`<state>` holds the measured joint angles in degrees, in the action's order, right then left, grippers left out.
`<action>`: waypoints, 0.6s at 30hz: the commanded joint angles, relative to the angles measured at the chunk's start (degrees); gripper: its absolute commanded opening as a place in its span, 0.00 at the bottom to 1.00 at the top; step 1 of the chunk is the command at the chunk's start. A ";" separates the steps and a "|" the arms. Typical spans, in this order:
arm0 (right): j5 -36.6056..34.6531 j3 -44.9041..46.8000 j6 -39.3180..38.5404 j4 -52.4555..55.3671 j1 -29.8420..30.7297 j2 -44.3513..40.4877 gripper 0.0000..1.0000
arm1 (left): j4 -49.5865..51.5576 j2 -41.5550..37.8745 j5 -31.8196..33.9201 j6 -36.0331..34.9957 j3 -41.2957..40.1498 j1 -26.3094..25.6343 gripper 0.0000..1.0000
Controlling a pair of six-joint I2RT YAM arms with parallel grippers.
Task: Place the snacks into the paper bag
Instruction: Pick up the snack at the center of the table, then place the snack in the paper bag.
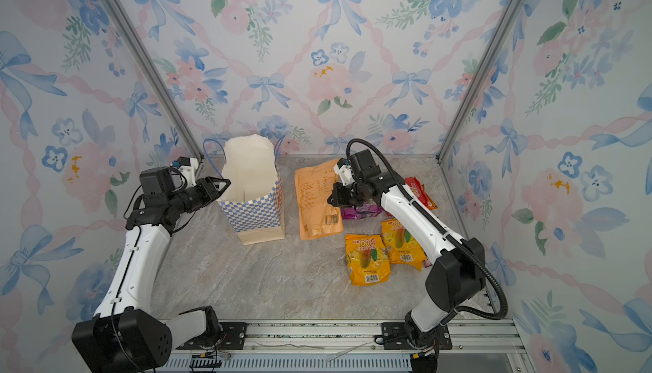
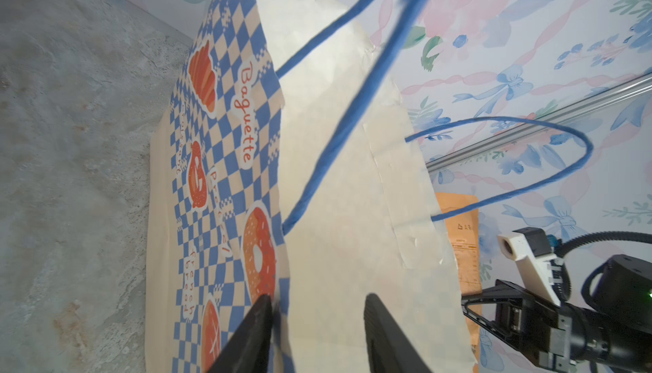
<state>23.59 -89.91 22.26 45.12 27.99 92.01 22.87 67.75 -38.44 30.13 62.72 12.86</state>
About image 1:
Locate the purple grape candy bag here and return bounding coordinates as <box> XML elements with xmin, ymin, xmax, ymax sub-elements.
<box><xmin>341</xmin><ymin>203</ymin><xmax>384</xmax><ymax>220</ymax></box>

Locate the blue checkered paper bag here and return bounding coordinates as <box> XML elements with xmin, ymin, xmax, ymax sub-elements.
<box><xmin>203</xmin><ymin>135</ymin><xmax>285</xmax><ymax>246</ymax></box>

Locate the orange kraft snack pouch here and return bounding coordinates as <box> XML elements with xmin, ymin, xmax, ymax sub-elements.
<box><xmin>295</xmin><ymin>159</ymin><xmax>344</xmax><ymax>241</ymax></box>

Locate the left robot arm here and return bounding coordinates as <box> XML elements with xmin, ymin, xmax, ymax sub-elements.
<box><xmin>71</xmin><ymin>168</ymin><xmax>230</xmax><ymax>372</ymax></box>

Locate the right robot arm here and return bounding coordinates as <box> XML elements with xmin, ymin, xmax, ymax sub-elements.
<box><xmin>328</xmin><ymin>150</ymin><xmax>487</xmax><ymax>349</ymax></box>

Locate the red fruit candy bag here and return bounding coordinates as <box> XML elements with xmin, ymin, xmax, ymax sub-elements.
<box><xmin>405</xmin><ymin>177</ymin><xmax>438</xmax><ymax>210</ymax></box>

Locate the yellow mango candy bag right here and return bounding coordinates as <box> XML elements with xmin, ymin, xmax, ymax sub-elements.
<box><xmin>381</xmin><ymin>219</ymin><xmax>426</xmax><ymax>271</ymax></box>

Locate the yellow mango candy bag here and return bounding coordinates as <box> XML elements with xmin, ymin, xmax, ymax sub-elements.
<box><xmin>381</xmin><ymin>219</ymin><xmax>426</xmax><ymax>271</ymax></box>
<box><xmin>345</xmin><ymin>234</ymin><xmax>391</xmax><ymax>286</ymax></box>

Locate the yellow mango candy bag front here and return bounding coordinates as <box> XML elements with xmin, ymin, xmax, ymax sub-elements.
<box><xmin>345</xmin><ymin>234</ymin><xmax>391</xmax><ymax>286</ymax></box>

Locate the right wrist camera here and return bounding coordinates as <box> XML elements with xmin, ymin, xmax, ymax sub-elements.
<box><xmin>334</xmin><ymin>159</ymin><xmax>355</xmax><ymax>186</ymax></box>

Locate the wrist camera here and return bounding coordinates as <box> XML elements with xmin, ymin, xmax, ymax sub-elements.
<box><xmin>171</xmin><ymin>157</ymin><xmax>200</xmax><ymax>186</ymax></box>
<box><xmin>334</xmin><ymin>159</ymin><xmax>355</xmax><ymax>186</ymax></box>

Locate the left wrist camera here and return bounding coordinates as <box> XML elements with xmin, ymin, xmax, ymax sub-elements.
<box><xmin>171</xmin><ymin>157</ymin><xmax>200</xmax><ymax>186</ymax></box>

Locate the black corrugated cable conduit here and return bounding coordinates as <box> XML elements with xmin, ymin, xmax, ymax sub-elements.
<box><xmin>345</xmin><ymin>138</ymin><xmax>509</xmax><ymax>321</ymax></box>

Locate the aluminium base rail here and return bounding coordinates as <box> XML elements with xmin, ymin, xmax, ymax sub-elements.
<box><xmin>155</xmin><ymin>320</ymin><xmax>534</xmax><ymax>372</ymax></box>

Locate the left aluminium corner post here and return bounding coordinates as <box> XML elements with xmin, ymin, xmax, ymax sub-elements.
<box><xmin>101</xmin><ymin>0</ymin><xmax>204</xmax><ymax>160</ymax></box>

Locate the aluminium corner post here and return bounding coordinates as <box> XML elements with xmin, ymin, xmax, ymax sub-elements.
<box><xmin>436</xmin><ymin>0</ymin><xmax>525</xmax><ymax>164</ymax></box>
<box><xmin>101</xmin><ymin>0</ymin><xmax>204</xmax><ymax>160</ymax></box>

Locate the right aluminium corner post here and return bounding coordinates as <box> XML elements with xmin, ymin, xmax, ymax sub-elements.
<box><xmin>436</xmin><ymin>0</ymin><xmax>525</xmax><ymax>164</ymax></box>

